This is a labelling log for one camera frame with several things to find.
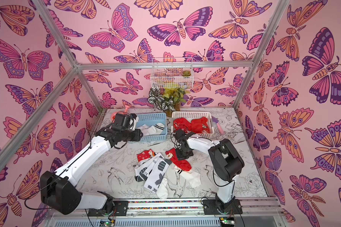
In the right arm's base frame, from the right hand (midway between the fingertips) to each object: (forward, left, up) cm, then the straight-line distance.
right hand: (181, 156), depth 92 cm
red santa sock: (+23, -14, +4) cm, 27 cm away
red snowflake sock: (0, +24, +1) cm, 24 cm away
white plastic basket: (+33, -9, +4) cm, 34 cm away
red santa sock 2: (+1, +7, +1) cm, 7 cm away
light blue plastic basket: (+29, +23, +3) cm, 37 cm away
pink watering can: (+35, +42, +10) cm, 55 cm away
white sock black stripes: (+23, +16, +1) cm, 28 cm away
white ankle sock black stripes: (-13, -7, -1) cm, 15 cm away
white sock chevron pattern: (-11, +17, +3) cm, 20 cm away
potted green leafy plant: (+30, +9, +22) cm, 39 cm away
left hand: (+6, +23, +18) cm, 30 cm away
